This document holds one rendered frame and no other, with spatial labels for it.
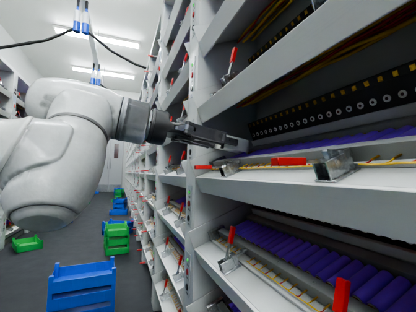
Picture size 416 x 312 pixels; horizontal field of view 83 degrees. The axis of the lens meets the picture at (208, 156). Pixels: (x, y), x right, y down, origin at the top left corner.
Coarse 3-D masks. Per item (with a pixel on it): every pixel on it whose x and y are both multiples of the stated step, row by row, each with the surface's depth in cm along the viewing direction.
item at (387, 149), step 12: (348, 144) 28; (360, 144) 26; (372, 144) 24; (384, 144) 23; (396, 144) 22; (408, 144) 22; (252, 156) 49; (264, 156) 43; (276, 156) 40; (288, 156) 37; (300, 156) 34; (312, 156) 32; (360, 156) 26; (372, 156) 25; (384, 156) 24; (396, 156) 22; (408, 156) 22; (240, 168) 49; (252, 168) 45
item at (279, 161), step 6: (324, 150) 26; (324, 156) 26; (330, 156) 26; (276, 162) 23; (282, 162) 23; (288, 162) 23; (294, 162) 24; (300, 162) 24; (306, 162) 24; (312, 162) 24; (318, 162) 25
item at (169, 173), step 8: (184, 152) 92; (168, 160) 117; (176, 160) 136; (184, 160) 76; (160, 168) 133; (168, 168) 116; (176, 168) 113; (184, 168) 76; (160, 176) 126; (168, 176) 105; (176, 176) 89; (184, 176) 78; (176, 184) 95; (184, 184) 82
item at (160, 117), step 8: (160, 112) 49; (152, 120) 47; (160, 120) 48; (168, 120) 49; (152, 128) 47; (160, 128) 48; (168, 128) 48; (152, 136) 48; (160, 136) 48; (168, 136) 54; (184, 136) 51; (160, 144) 50
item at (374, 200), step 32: (320, 128) 46; (192, 160) 67; (224, 192) 51; (256, 192) 38; (288, 192) 30; (320, 192) 26; (352, 192) 22; (384, 192) 19; (352, 224) 23; (384, 224) 20
